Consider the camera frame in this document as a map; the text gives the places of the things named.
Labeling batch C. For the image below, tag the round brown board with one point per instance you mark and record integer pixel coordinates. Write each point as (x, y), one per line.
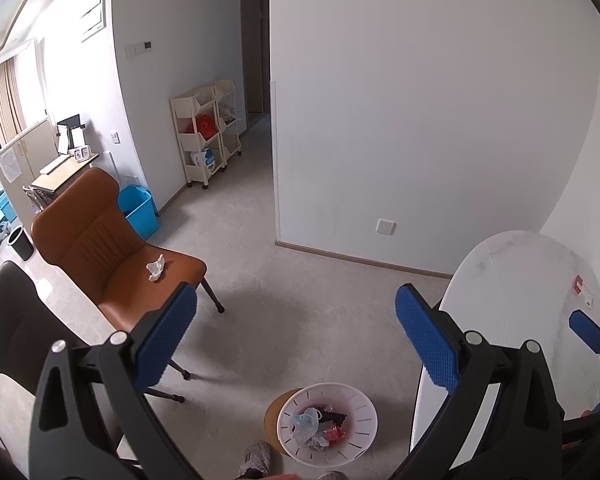
(272, 415)

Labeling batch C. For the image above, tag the blue and white packet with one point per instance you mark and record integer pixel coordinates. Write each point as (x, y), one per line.
(204, 158)

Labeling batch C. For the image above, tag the black waste bin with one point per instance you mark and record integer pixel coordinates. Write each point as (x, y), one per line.
(20, 244)

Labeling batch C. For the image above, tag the white wall switch panel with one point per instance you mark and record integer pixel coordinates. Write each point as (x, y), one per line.
(140, 49)

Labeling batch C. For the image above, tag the beige curtain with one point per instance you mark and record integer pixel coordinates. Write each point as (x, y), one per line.
(5, 100)

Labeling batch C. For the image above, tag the stack of papers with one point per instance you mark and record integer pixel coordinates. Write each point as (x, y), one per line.
(229, 114)

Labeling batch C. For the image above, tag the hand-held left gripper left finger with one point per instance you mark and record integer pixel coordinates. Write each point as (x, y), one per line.
(165, 340)

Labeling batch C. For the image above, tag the small white desk clock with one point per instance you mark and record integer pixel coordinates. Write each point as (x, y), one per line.
(80, 153)

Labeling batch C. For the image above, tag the black foam mesh pad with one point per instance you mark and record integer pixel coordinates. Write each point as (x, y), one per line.
(335, 416)

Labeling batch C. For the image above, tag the white plastic waste bin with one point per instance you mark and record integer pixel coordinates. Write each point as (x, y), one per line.
(365, 425)

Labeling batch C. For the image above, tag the blue plastic bin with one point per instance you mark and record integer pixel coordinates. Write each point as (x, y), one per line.
(142, 215)

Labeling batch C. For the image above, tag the red bag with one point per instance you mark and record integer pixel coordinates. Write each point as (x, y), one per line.
(206, 126)

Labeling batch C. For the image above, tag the crumpled white tissue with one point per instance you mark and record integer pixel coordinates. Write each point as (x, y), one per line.
(156, 267)

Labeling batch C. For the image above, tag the beige cabinet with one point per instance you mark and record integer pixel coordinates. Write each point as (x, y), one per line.
(30, 145)

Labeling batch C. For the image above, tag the brown leather chair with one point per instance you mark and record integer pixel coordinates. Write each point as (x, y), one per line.
(90, 230)

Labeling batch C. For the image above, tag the white keyboard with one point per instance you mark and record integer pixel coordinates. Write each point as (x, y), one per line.
(55, 164)

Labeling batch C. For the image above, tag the black and white desktop device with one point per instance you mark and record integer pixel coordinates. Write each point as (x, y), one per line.
(71, 132)

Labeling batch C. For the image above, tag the white air conditioner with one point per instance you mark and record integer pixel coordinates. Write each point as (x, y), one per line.
(92, 20)

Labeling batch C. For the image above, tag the person's left hand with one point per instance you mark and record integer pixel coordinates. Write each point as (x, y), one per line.
(287, 476)

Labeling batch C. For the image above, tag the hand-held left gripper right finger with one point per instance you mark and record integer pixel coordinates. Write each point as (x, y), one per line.
(427, 340)

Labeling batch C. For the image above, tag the red and white box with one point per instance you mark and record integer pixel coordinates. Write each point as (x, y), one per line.
(585, 290)

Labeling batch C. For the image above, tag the wooden desk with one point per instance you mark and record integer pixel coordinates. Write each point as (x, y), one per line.
(55, 180)

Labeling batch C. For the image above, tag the red plastic wrapper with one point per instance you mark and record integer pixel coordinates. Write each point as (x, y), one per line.
(336, 432)

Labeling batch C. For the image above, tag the cream storage cart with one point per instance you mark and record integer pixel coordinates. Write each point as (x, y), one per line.
(200, 172)

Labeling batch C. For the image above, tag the blue face mask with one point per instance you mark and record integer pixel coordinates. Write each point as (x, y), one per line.
(305, 422)

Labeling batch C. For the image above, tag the grey knitted slipper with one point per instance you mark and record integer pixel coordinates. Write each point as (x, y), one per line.
(330, 476)
(254, 457)

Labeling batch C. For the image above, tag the black leather chair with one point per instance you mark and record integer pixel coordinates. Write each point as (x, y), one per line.
(15, 320)

